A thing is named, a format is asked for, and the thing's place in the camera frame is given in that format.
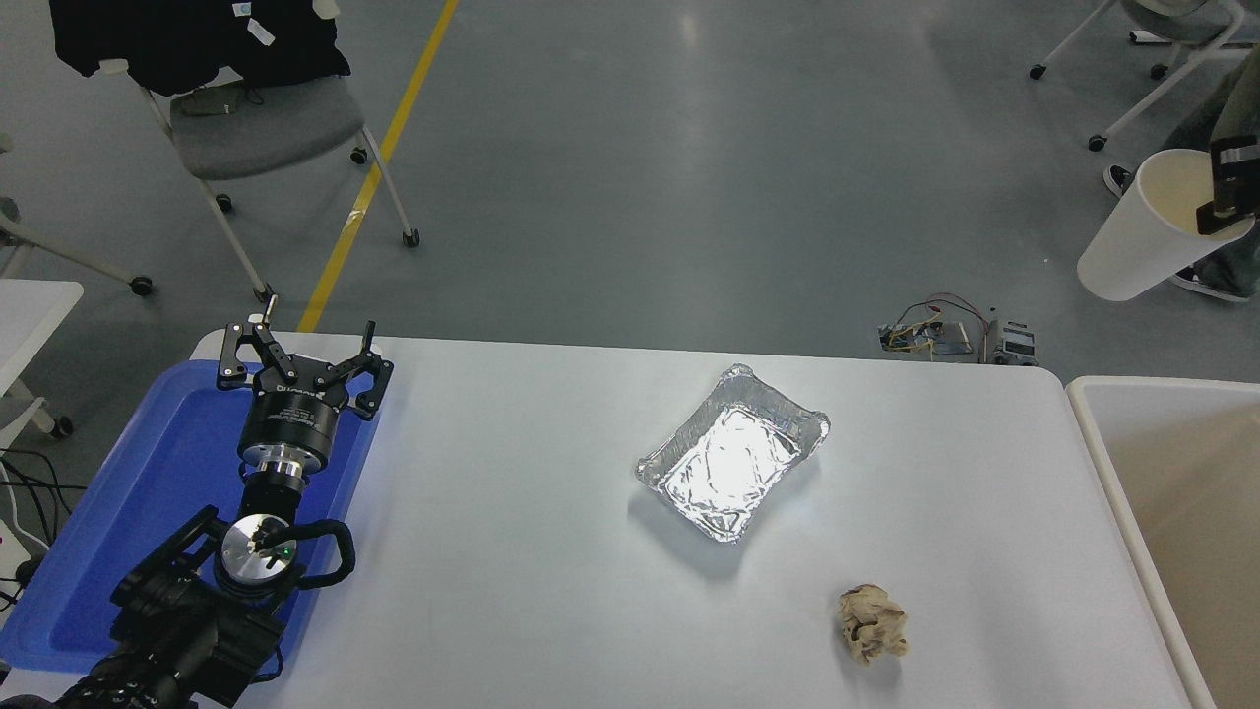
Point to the large pale bin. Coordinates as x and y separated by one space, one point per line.
1201 512

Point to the silver foil tray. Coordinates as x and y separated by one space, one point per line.
728 458

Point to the small white table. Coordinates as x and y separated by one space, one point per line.
30 310

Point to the dark olive pouch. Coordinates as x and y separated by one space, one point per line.
221 101

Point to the black garment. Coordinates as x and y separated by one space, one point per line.
187 39

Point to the white frame castor chair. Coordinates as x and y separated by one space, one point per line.
1181 22

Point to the blue plastic tray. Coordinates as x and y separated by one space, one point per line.
148 473

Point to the crumpled tan paper ball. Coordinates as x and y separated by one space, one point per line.
871 625

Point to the white paper cup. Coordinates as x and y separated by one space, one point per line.
1132 246

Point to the grey seat castor chair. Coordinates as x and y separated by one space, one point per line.
266 133

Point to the person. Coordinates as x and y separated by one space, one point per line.
1206 113

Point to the white power strip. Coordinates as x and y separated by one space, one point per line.
10 547

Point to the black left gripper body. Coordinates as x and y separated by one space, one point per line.
293 418

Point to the white chair leg with castor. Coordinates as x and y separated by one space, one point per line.
59 248

